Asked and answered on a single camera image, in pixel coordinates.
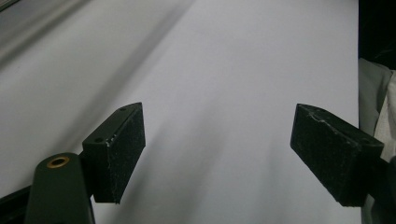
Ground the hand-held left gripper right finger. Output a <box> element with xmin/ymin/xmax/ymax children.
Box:
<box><xmin>290</xmin><ymin>103</ymin><xmax>385</xmax><ymax>208</ymax></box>

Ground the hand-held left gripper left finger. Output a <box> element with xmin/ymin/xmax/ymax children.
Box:
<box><xmin>81</xmin><ymin>102</ymin><xmax>147</xmax><ymax>205</ymax></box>

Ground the grey cloth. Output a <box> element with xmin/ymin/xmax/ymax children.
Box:
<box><xmin>358</xmin><ymin>57</ymin><xmax>394</xmax><ymax>138</ymax></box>

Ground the white cloth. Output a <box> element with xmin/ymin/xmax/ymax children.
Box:
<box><xmin>373</xmin><ymin>70</ymin><xmax>396</xmax><ymax>163</ymax></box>

